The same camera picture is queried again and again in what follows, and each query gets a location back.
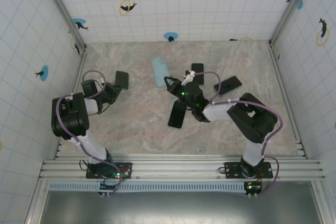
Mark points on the aluminium frame leg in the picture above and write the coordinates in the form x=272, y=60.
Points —
x=35, y=203
x=319, y=203

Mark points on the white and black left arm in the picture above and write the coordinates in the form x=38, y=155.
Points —
x=69, y=119

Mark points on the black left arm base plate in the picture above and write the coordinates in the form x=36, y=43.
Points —
x=90, y=175

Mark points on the aluminium corner post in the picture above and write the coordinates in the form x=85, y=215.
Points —
x=289, y=11
x=64, y=11

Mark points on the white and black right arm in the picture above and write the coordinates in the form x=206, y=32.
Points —
x=252, y=124

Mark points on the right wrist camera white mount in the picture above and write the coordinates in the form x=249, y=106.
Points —
x=190, y=75

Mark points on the blue oval shark sticker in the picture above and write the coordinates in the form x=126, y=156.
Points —
x=78, y=21

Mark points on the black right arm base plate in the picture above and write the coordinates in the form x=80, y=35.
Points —
x=232, y=172

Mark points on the blue oval seal sticker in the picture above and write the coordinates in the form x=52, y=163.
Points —
x=170, y=35

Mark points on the black smartphone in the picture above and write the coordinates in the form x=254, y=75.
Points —
x=176, y=117
x=198, y=67
x=122, y=78
x=231, y=83

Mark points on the aluminium rail beam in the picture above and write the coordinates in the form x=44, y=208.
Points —
x=178, y=169

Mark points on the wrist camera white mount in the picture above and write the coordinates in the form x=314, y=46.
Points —
x=190, y=75
x=101, y=80

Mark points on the aluminium side rail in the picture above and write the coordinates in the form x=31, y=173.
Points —
x=80, y=69
x=284, y=90

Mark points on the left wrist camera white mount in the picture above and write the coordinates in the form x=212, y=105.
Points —
x=101, y=80

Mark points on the pale mint phone case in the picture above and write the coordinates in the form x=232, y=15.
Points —
x=158, y=69

